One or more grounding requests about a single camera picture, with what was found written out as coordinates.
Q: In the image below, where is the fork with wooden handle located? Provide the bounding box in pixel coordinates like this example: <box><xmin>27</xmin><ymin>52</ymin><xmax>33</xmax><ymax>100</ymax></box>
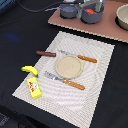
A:
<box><xmin>44</xmin><ymin>71</ymin><xmax>85</xmax><ymax>90</ymax></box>

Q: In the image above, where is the yellow toy banana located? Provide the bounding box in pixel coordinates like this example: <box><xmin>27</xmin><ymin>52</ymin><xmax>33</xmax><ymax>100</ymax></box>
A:
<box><xmin>21</xmin><ymin>66</ymin><xmax>38</xmax><ymax>77</ymax></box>

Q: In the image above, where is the grey saucepan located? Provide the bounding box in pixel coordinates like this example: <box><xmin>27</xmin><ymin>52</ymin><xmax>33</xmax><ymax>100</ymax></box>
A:
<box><xmin>81</xmin><ymin>5</ymin><xmax>104</xmax><ymax>24</ymax></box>

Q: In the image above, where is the grey pot with handle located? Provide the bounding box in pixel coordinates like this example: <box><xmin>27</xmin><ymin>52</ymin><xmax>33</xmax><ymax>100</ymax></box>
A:
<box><xmin>60</xmin><ymin>4</ymin><xmax>77</xmax><ymax>19</ymax></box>

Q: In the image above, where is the brown toy sausage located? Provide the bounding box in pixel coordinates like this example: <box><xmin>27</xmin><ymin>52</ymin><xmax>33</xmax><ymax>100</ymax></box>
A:
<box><xmin>36</xmin><ymin>51</ymin><xmax>56</xmax><ymax>57</ymax></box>

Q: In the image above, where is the red toy tomato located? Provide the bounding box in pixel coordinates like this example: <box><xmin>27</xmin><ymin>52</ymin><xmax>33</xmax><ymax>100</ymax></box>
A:
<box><xmin>86</xmin><ymin>9</ymin><xmax>95</xmax><ymax>14</ymax></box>

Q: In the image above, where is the black cable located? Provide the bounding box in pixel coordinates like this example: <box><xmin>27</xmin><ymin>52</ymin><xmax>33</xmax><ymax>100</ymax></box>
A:
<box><xmin>15</xmin><ymin>0</ymin><xmax>66</xmax><ymax>14</ymax></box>

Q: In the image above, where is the beige bowl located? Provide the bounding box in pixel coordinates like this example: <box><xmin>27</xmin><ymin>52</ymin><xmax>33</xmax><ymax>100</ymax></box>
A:
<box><xmin>116</xmin><ymin>4</ymin><xmax>128</xmax><ymax>30</ymax></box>

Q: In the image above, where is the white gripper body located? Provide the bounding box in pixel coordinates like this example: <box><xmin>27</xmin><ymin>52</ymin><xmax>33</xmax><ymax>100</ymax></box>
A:
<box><xmin>64</xmin><ymin>0</ymin><xmax>105</xmax><ymax>18</ymax></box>

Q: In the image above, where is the woven beige placemat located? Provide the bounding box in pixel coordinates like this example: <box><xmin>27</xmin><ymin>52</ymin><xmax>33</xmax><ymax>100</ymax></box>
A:
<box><xmin>13</xmin><ymin>32</ymin><xmax>114</xmax><ymax>128</ymax></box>

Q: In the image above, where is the knife with wooden handle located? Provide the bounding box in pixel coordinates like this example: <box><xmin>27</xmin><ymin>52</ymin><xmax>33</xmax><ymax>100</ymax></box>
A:
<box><xmin>58</xmin><ymin>50</ymin><xmax>97</xmax><ymax>63</ymax></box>

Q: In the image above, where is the yellow toy cheese block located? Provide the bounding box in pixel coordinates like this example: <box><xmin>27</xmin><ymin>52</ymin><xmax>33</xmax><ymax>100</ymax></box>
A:
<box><xmin>27</xmin><ymin>77</ymin><xmax>42</xmax><ymax>99</ymax></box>

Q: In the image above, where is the round wooden plate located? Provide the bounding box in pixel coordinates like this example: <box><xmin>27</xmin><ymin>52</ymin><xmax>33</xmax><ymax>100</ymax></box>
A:
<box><xmin>55</xmin><ymin>55</ymin><xmax>83</xmax><ymax>79</ymax></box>

